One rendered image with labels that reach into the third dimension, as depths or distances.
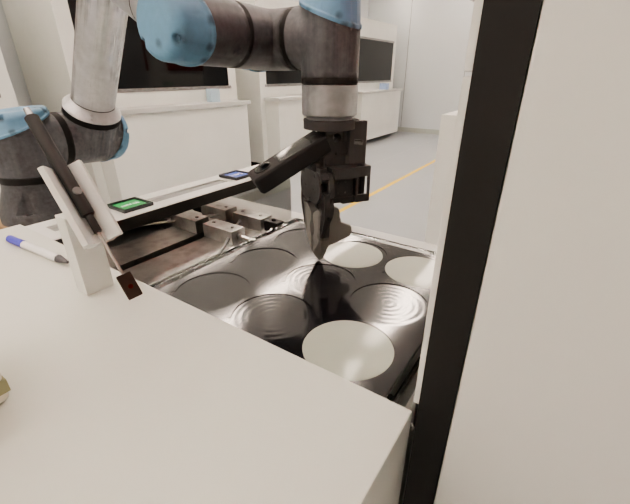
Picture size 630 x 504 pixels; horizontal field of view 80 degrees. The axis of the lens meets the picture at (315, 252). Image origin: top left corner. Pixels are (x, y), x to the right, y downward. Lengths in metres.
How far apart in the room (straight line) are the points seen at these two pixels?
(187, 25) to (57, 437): 0.38
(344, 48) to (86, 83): 0.60
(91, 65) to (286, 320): 0.67
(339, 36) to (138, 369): 0.41
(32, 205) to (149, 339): 0.66
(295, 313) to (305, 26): 0.35
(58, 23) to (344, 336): 3.55
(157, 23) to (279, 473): 0.43
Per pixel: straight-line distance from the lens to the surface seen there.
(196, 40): 0.47
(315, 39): 0.52
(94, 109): 0.99
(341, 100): 0.52
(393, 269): 0.59
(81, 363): 0.36
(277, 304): 0.50
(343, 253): 0.63
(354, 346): 0.43
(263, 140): 5.18
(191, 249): 0.73
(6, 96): 3.60
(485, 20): 0.19
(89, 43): 0.93
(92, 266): 0.45
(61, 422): 0.32
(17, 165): 0.97
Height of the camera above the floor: 1.17
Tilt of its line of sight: 25 degrees down
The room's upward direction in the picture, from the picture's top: straight up
